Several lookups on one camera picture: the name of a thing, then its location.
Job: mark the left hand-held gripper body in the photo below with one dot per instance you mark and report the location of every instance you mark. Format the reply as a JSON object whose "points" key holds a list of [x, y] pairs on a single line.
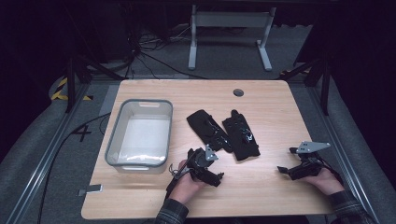
{"points": [[199, 161]]}

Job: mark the black metal stand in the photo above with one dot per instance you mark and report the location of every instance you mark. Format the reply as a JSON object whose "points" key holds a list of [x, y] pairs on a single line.
{"points": [[325, 84], [71, 84]]}

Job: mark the white plastic bin grey rim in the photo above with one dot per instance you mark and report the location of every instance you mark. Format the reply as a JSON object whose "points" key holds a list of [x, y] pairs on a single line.
{"points": [[146, 137]]}

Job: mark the person's left hand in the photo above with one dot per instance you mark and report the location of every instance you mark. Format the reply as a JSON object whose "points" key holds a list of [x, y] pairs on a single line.
{"points": [[184, 186]]}

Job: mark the person's right hand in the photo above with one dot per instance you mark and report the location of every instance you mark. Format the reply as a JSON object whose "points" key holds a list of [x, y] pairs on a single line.
{"points": [[327, 182]]}

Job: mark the grey round table grommet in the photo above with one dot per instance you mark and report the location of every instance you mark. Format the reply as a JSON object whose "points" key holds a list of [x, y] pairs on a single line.
{"points": [[238, 92]]}

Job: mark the white metal desk frame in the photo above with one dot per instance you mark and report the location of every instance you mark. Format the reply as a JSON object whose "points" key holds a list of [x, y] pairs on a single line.
{"points": [[230, 19]]}

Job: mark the black glove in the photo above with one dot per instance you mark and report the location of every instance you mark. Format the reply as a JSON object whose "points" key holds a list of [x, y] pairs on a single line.
{"points": [[241, 137], [207, 129]]}

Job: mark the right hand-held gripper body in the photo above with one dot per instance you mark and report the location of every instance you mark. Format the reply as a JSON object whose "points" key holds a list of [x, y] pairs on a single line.
{"points": [[308, 166]]}

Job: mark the grey tape strip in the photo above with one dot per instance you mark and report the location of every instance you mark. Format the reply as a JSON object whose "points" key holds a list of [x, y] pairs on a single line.
{"points": [[90, 189]]}

